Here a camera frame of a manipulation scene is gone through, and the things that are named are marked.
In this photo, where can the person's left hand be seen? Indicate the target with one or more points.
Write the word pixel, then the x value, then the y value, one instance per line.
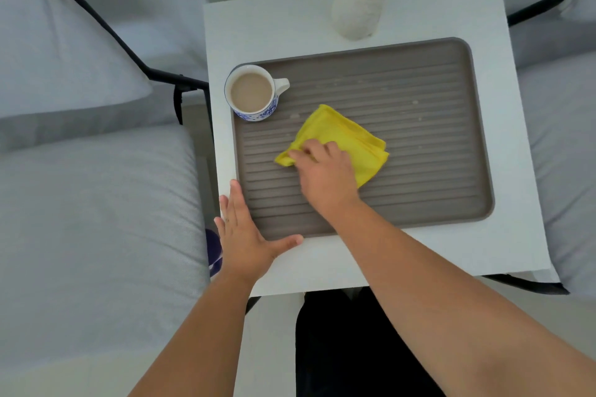
pixel 242 248

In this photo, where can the person's right hand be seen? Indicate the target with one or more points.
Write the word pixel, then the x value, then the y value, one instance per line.
pixel 328 182

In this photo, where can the yellow cloth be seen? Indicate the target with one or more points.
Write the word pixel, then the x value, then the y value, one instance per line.
pixel 340 131

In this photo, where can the grey ribbed tray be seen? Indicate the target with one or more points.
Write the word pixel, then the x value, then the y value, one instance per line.
pixel 419 168

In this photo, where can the white blue-patterned cup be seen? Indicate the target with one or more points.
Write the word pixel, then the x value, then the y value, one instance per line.
pixel 251 92

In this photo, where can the person's right forearm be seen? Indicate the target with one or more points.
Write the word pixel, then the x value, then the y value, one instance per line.
pixel 465 317

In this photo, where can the person's left forearm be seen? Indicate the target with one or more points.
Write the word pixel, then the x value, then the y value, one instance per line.
pixel 195 345

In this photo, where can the person's black trousers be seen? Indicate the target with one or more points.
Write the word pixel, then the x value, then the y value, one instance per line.
pixel 354 355

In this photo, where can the purple object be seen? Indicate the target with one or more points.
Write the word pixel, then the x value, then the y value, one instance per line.
pixel 213 252

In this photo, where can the grey chair back cushion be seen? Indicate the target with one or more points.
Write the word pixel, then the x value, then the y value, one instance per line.
pixel 56 57
pixel 582 3

